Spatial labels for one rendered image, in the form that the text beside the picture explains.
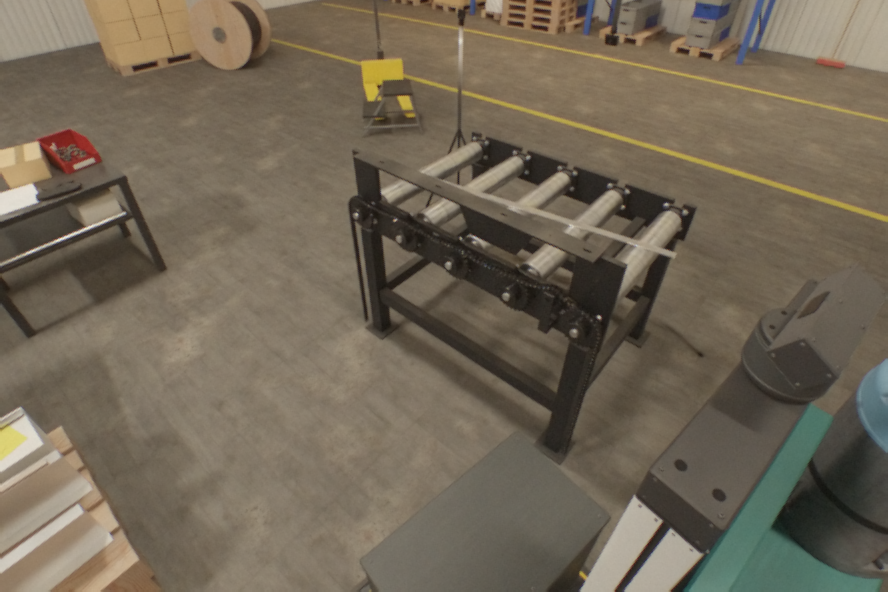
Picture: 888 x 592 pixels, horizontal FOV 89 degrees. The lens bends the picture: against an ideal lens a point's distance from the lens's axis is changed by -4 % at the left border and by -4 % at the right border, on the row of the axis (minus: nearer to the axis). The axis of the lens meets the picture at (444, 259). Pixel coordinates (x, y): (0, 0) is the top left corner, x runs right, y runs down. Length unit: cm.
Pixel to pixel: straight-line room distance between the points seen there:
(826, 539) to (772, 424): 41
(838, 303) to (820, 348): 6
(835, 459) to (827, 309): 39
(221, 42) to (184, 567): 701
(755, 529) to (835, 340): 25
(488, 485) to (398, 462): 104
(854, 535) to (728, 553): 30
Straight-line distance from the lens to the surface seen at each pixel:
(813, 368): 42
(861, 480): 80
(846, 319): 46
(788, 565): 87
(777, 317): 49
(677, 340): 317
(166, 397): 298
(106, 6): 865
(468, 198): 185
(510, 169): 267
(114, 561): 225
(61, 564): 232
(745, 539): 60
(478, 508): 140
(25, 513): 246
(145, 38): 882
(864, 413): 77
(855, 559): 89
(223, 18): 807
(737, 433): 46
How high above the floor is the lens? 212
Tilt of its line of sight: 38 degrees down
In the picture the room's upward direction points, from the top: straight up
